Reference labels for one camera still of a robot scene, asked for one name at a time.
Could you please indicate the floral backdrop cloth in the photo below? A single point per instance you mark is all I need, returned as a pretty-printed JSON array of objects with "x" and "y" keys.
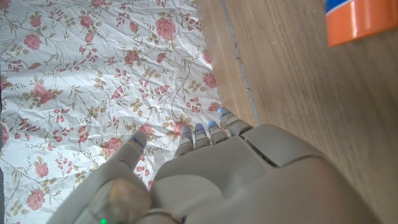
[{"x": 77, "y": 77}]

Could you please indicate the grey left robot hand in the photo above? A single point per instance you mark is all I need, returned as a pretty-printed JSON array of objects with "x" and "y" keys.
[{"x": 248, "y": 180}]

